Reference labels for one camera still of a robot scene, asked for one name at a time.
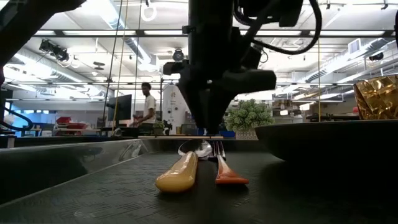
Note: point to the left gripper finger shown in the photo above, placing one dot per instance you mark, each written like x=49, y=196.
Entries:
x=222, y=102
x=202, y=102

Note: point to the black round plate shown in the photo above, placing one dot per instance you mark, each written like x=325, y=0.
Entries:
x=326, y=143

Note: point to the amber glass cup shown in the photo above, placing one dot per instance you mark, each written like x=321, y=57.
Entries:
x=376, y=99

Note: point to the black background robot arm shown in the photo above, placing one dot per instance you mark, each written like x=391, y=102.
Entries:
x=168, y=127

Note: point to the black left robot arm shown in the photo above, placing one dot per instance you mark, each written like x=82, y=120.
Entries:
x=214, y=18

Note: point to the black plastic tray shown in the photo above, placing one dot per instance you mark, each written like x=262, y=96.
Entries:
x=93, y=193

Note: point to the green artificial potted plant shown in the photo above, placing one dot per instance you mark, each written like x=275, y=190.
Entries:
x=248, y=116

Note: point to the small green potted plant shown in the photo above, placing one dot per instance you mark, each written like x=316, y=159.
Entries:
x=157, y=125

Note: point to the person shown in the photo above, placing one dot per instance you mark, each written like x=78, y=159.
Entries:
x=149, y=105

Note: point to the black computer monitor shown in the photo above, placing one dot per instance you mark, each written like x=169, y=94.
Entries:
x=121, y=107

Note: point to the red storage bins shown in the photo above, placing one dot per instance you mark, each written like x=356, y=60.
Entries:
x=66, y=121

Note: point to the round black camera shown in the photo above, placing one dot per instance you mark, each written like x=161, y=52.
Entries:
x=178, y=55

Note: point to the black rig camera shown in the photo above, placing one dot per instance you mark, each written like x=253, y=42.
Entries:
x=54, y=49

